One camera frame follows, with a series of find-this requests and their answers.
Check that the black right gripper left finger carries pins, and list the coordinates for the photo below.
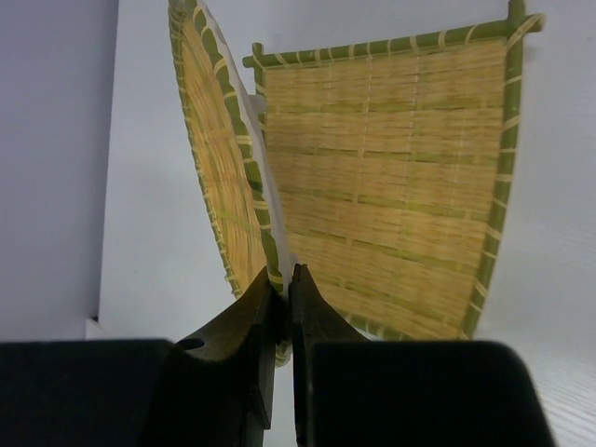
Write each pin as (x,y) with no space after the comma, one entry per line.
(212,388)

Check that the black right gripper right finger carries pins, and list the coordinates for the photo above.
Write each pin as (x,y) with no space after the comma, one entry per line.
(351,391)

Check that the square green-rimmed bamboo plate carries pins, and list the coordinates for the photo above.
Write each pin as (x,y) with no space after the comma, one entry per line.
(394,161)

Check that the curved green-rimmed bamboo plate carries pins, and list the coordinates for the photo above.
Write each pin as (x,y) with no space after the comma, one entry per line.
(228,148)

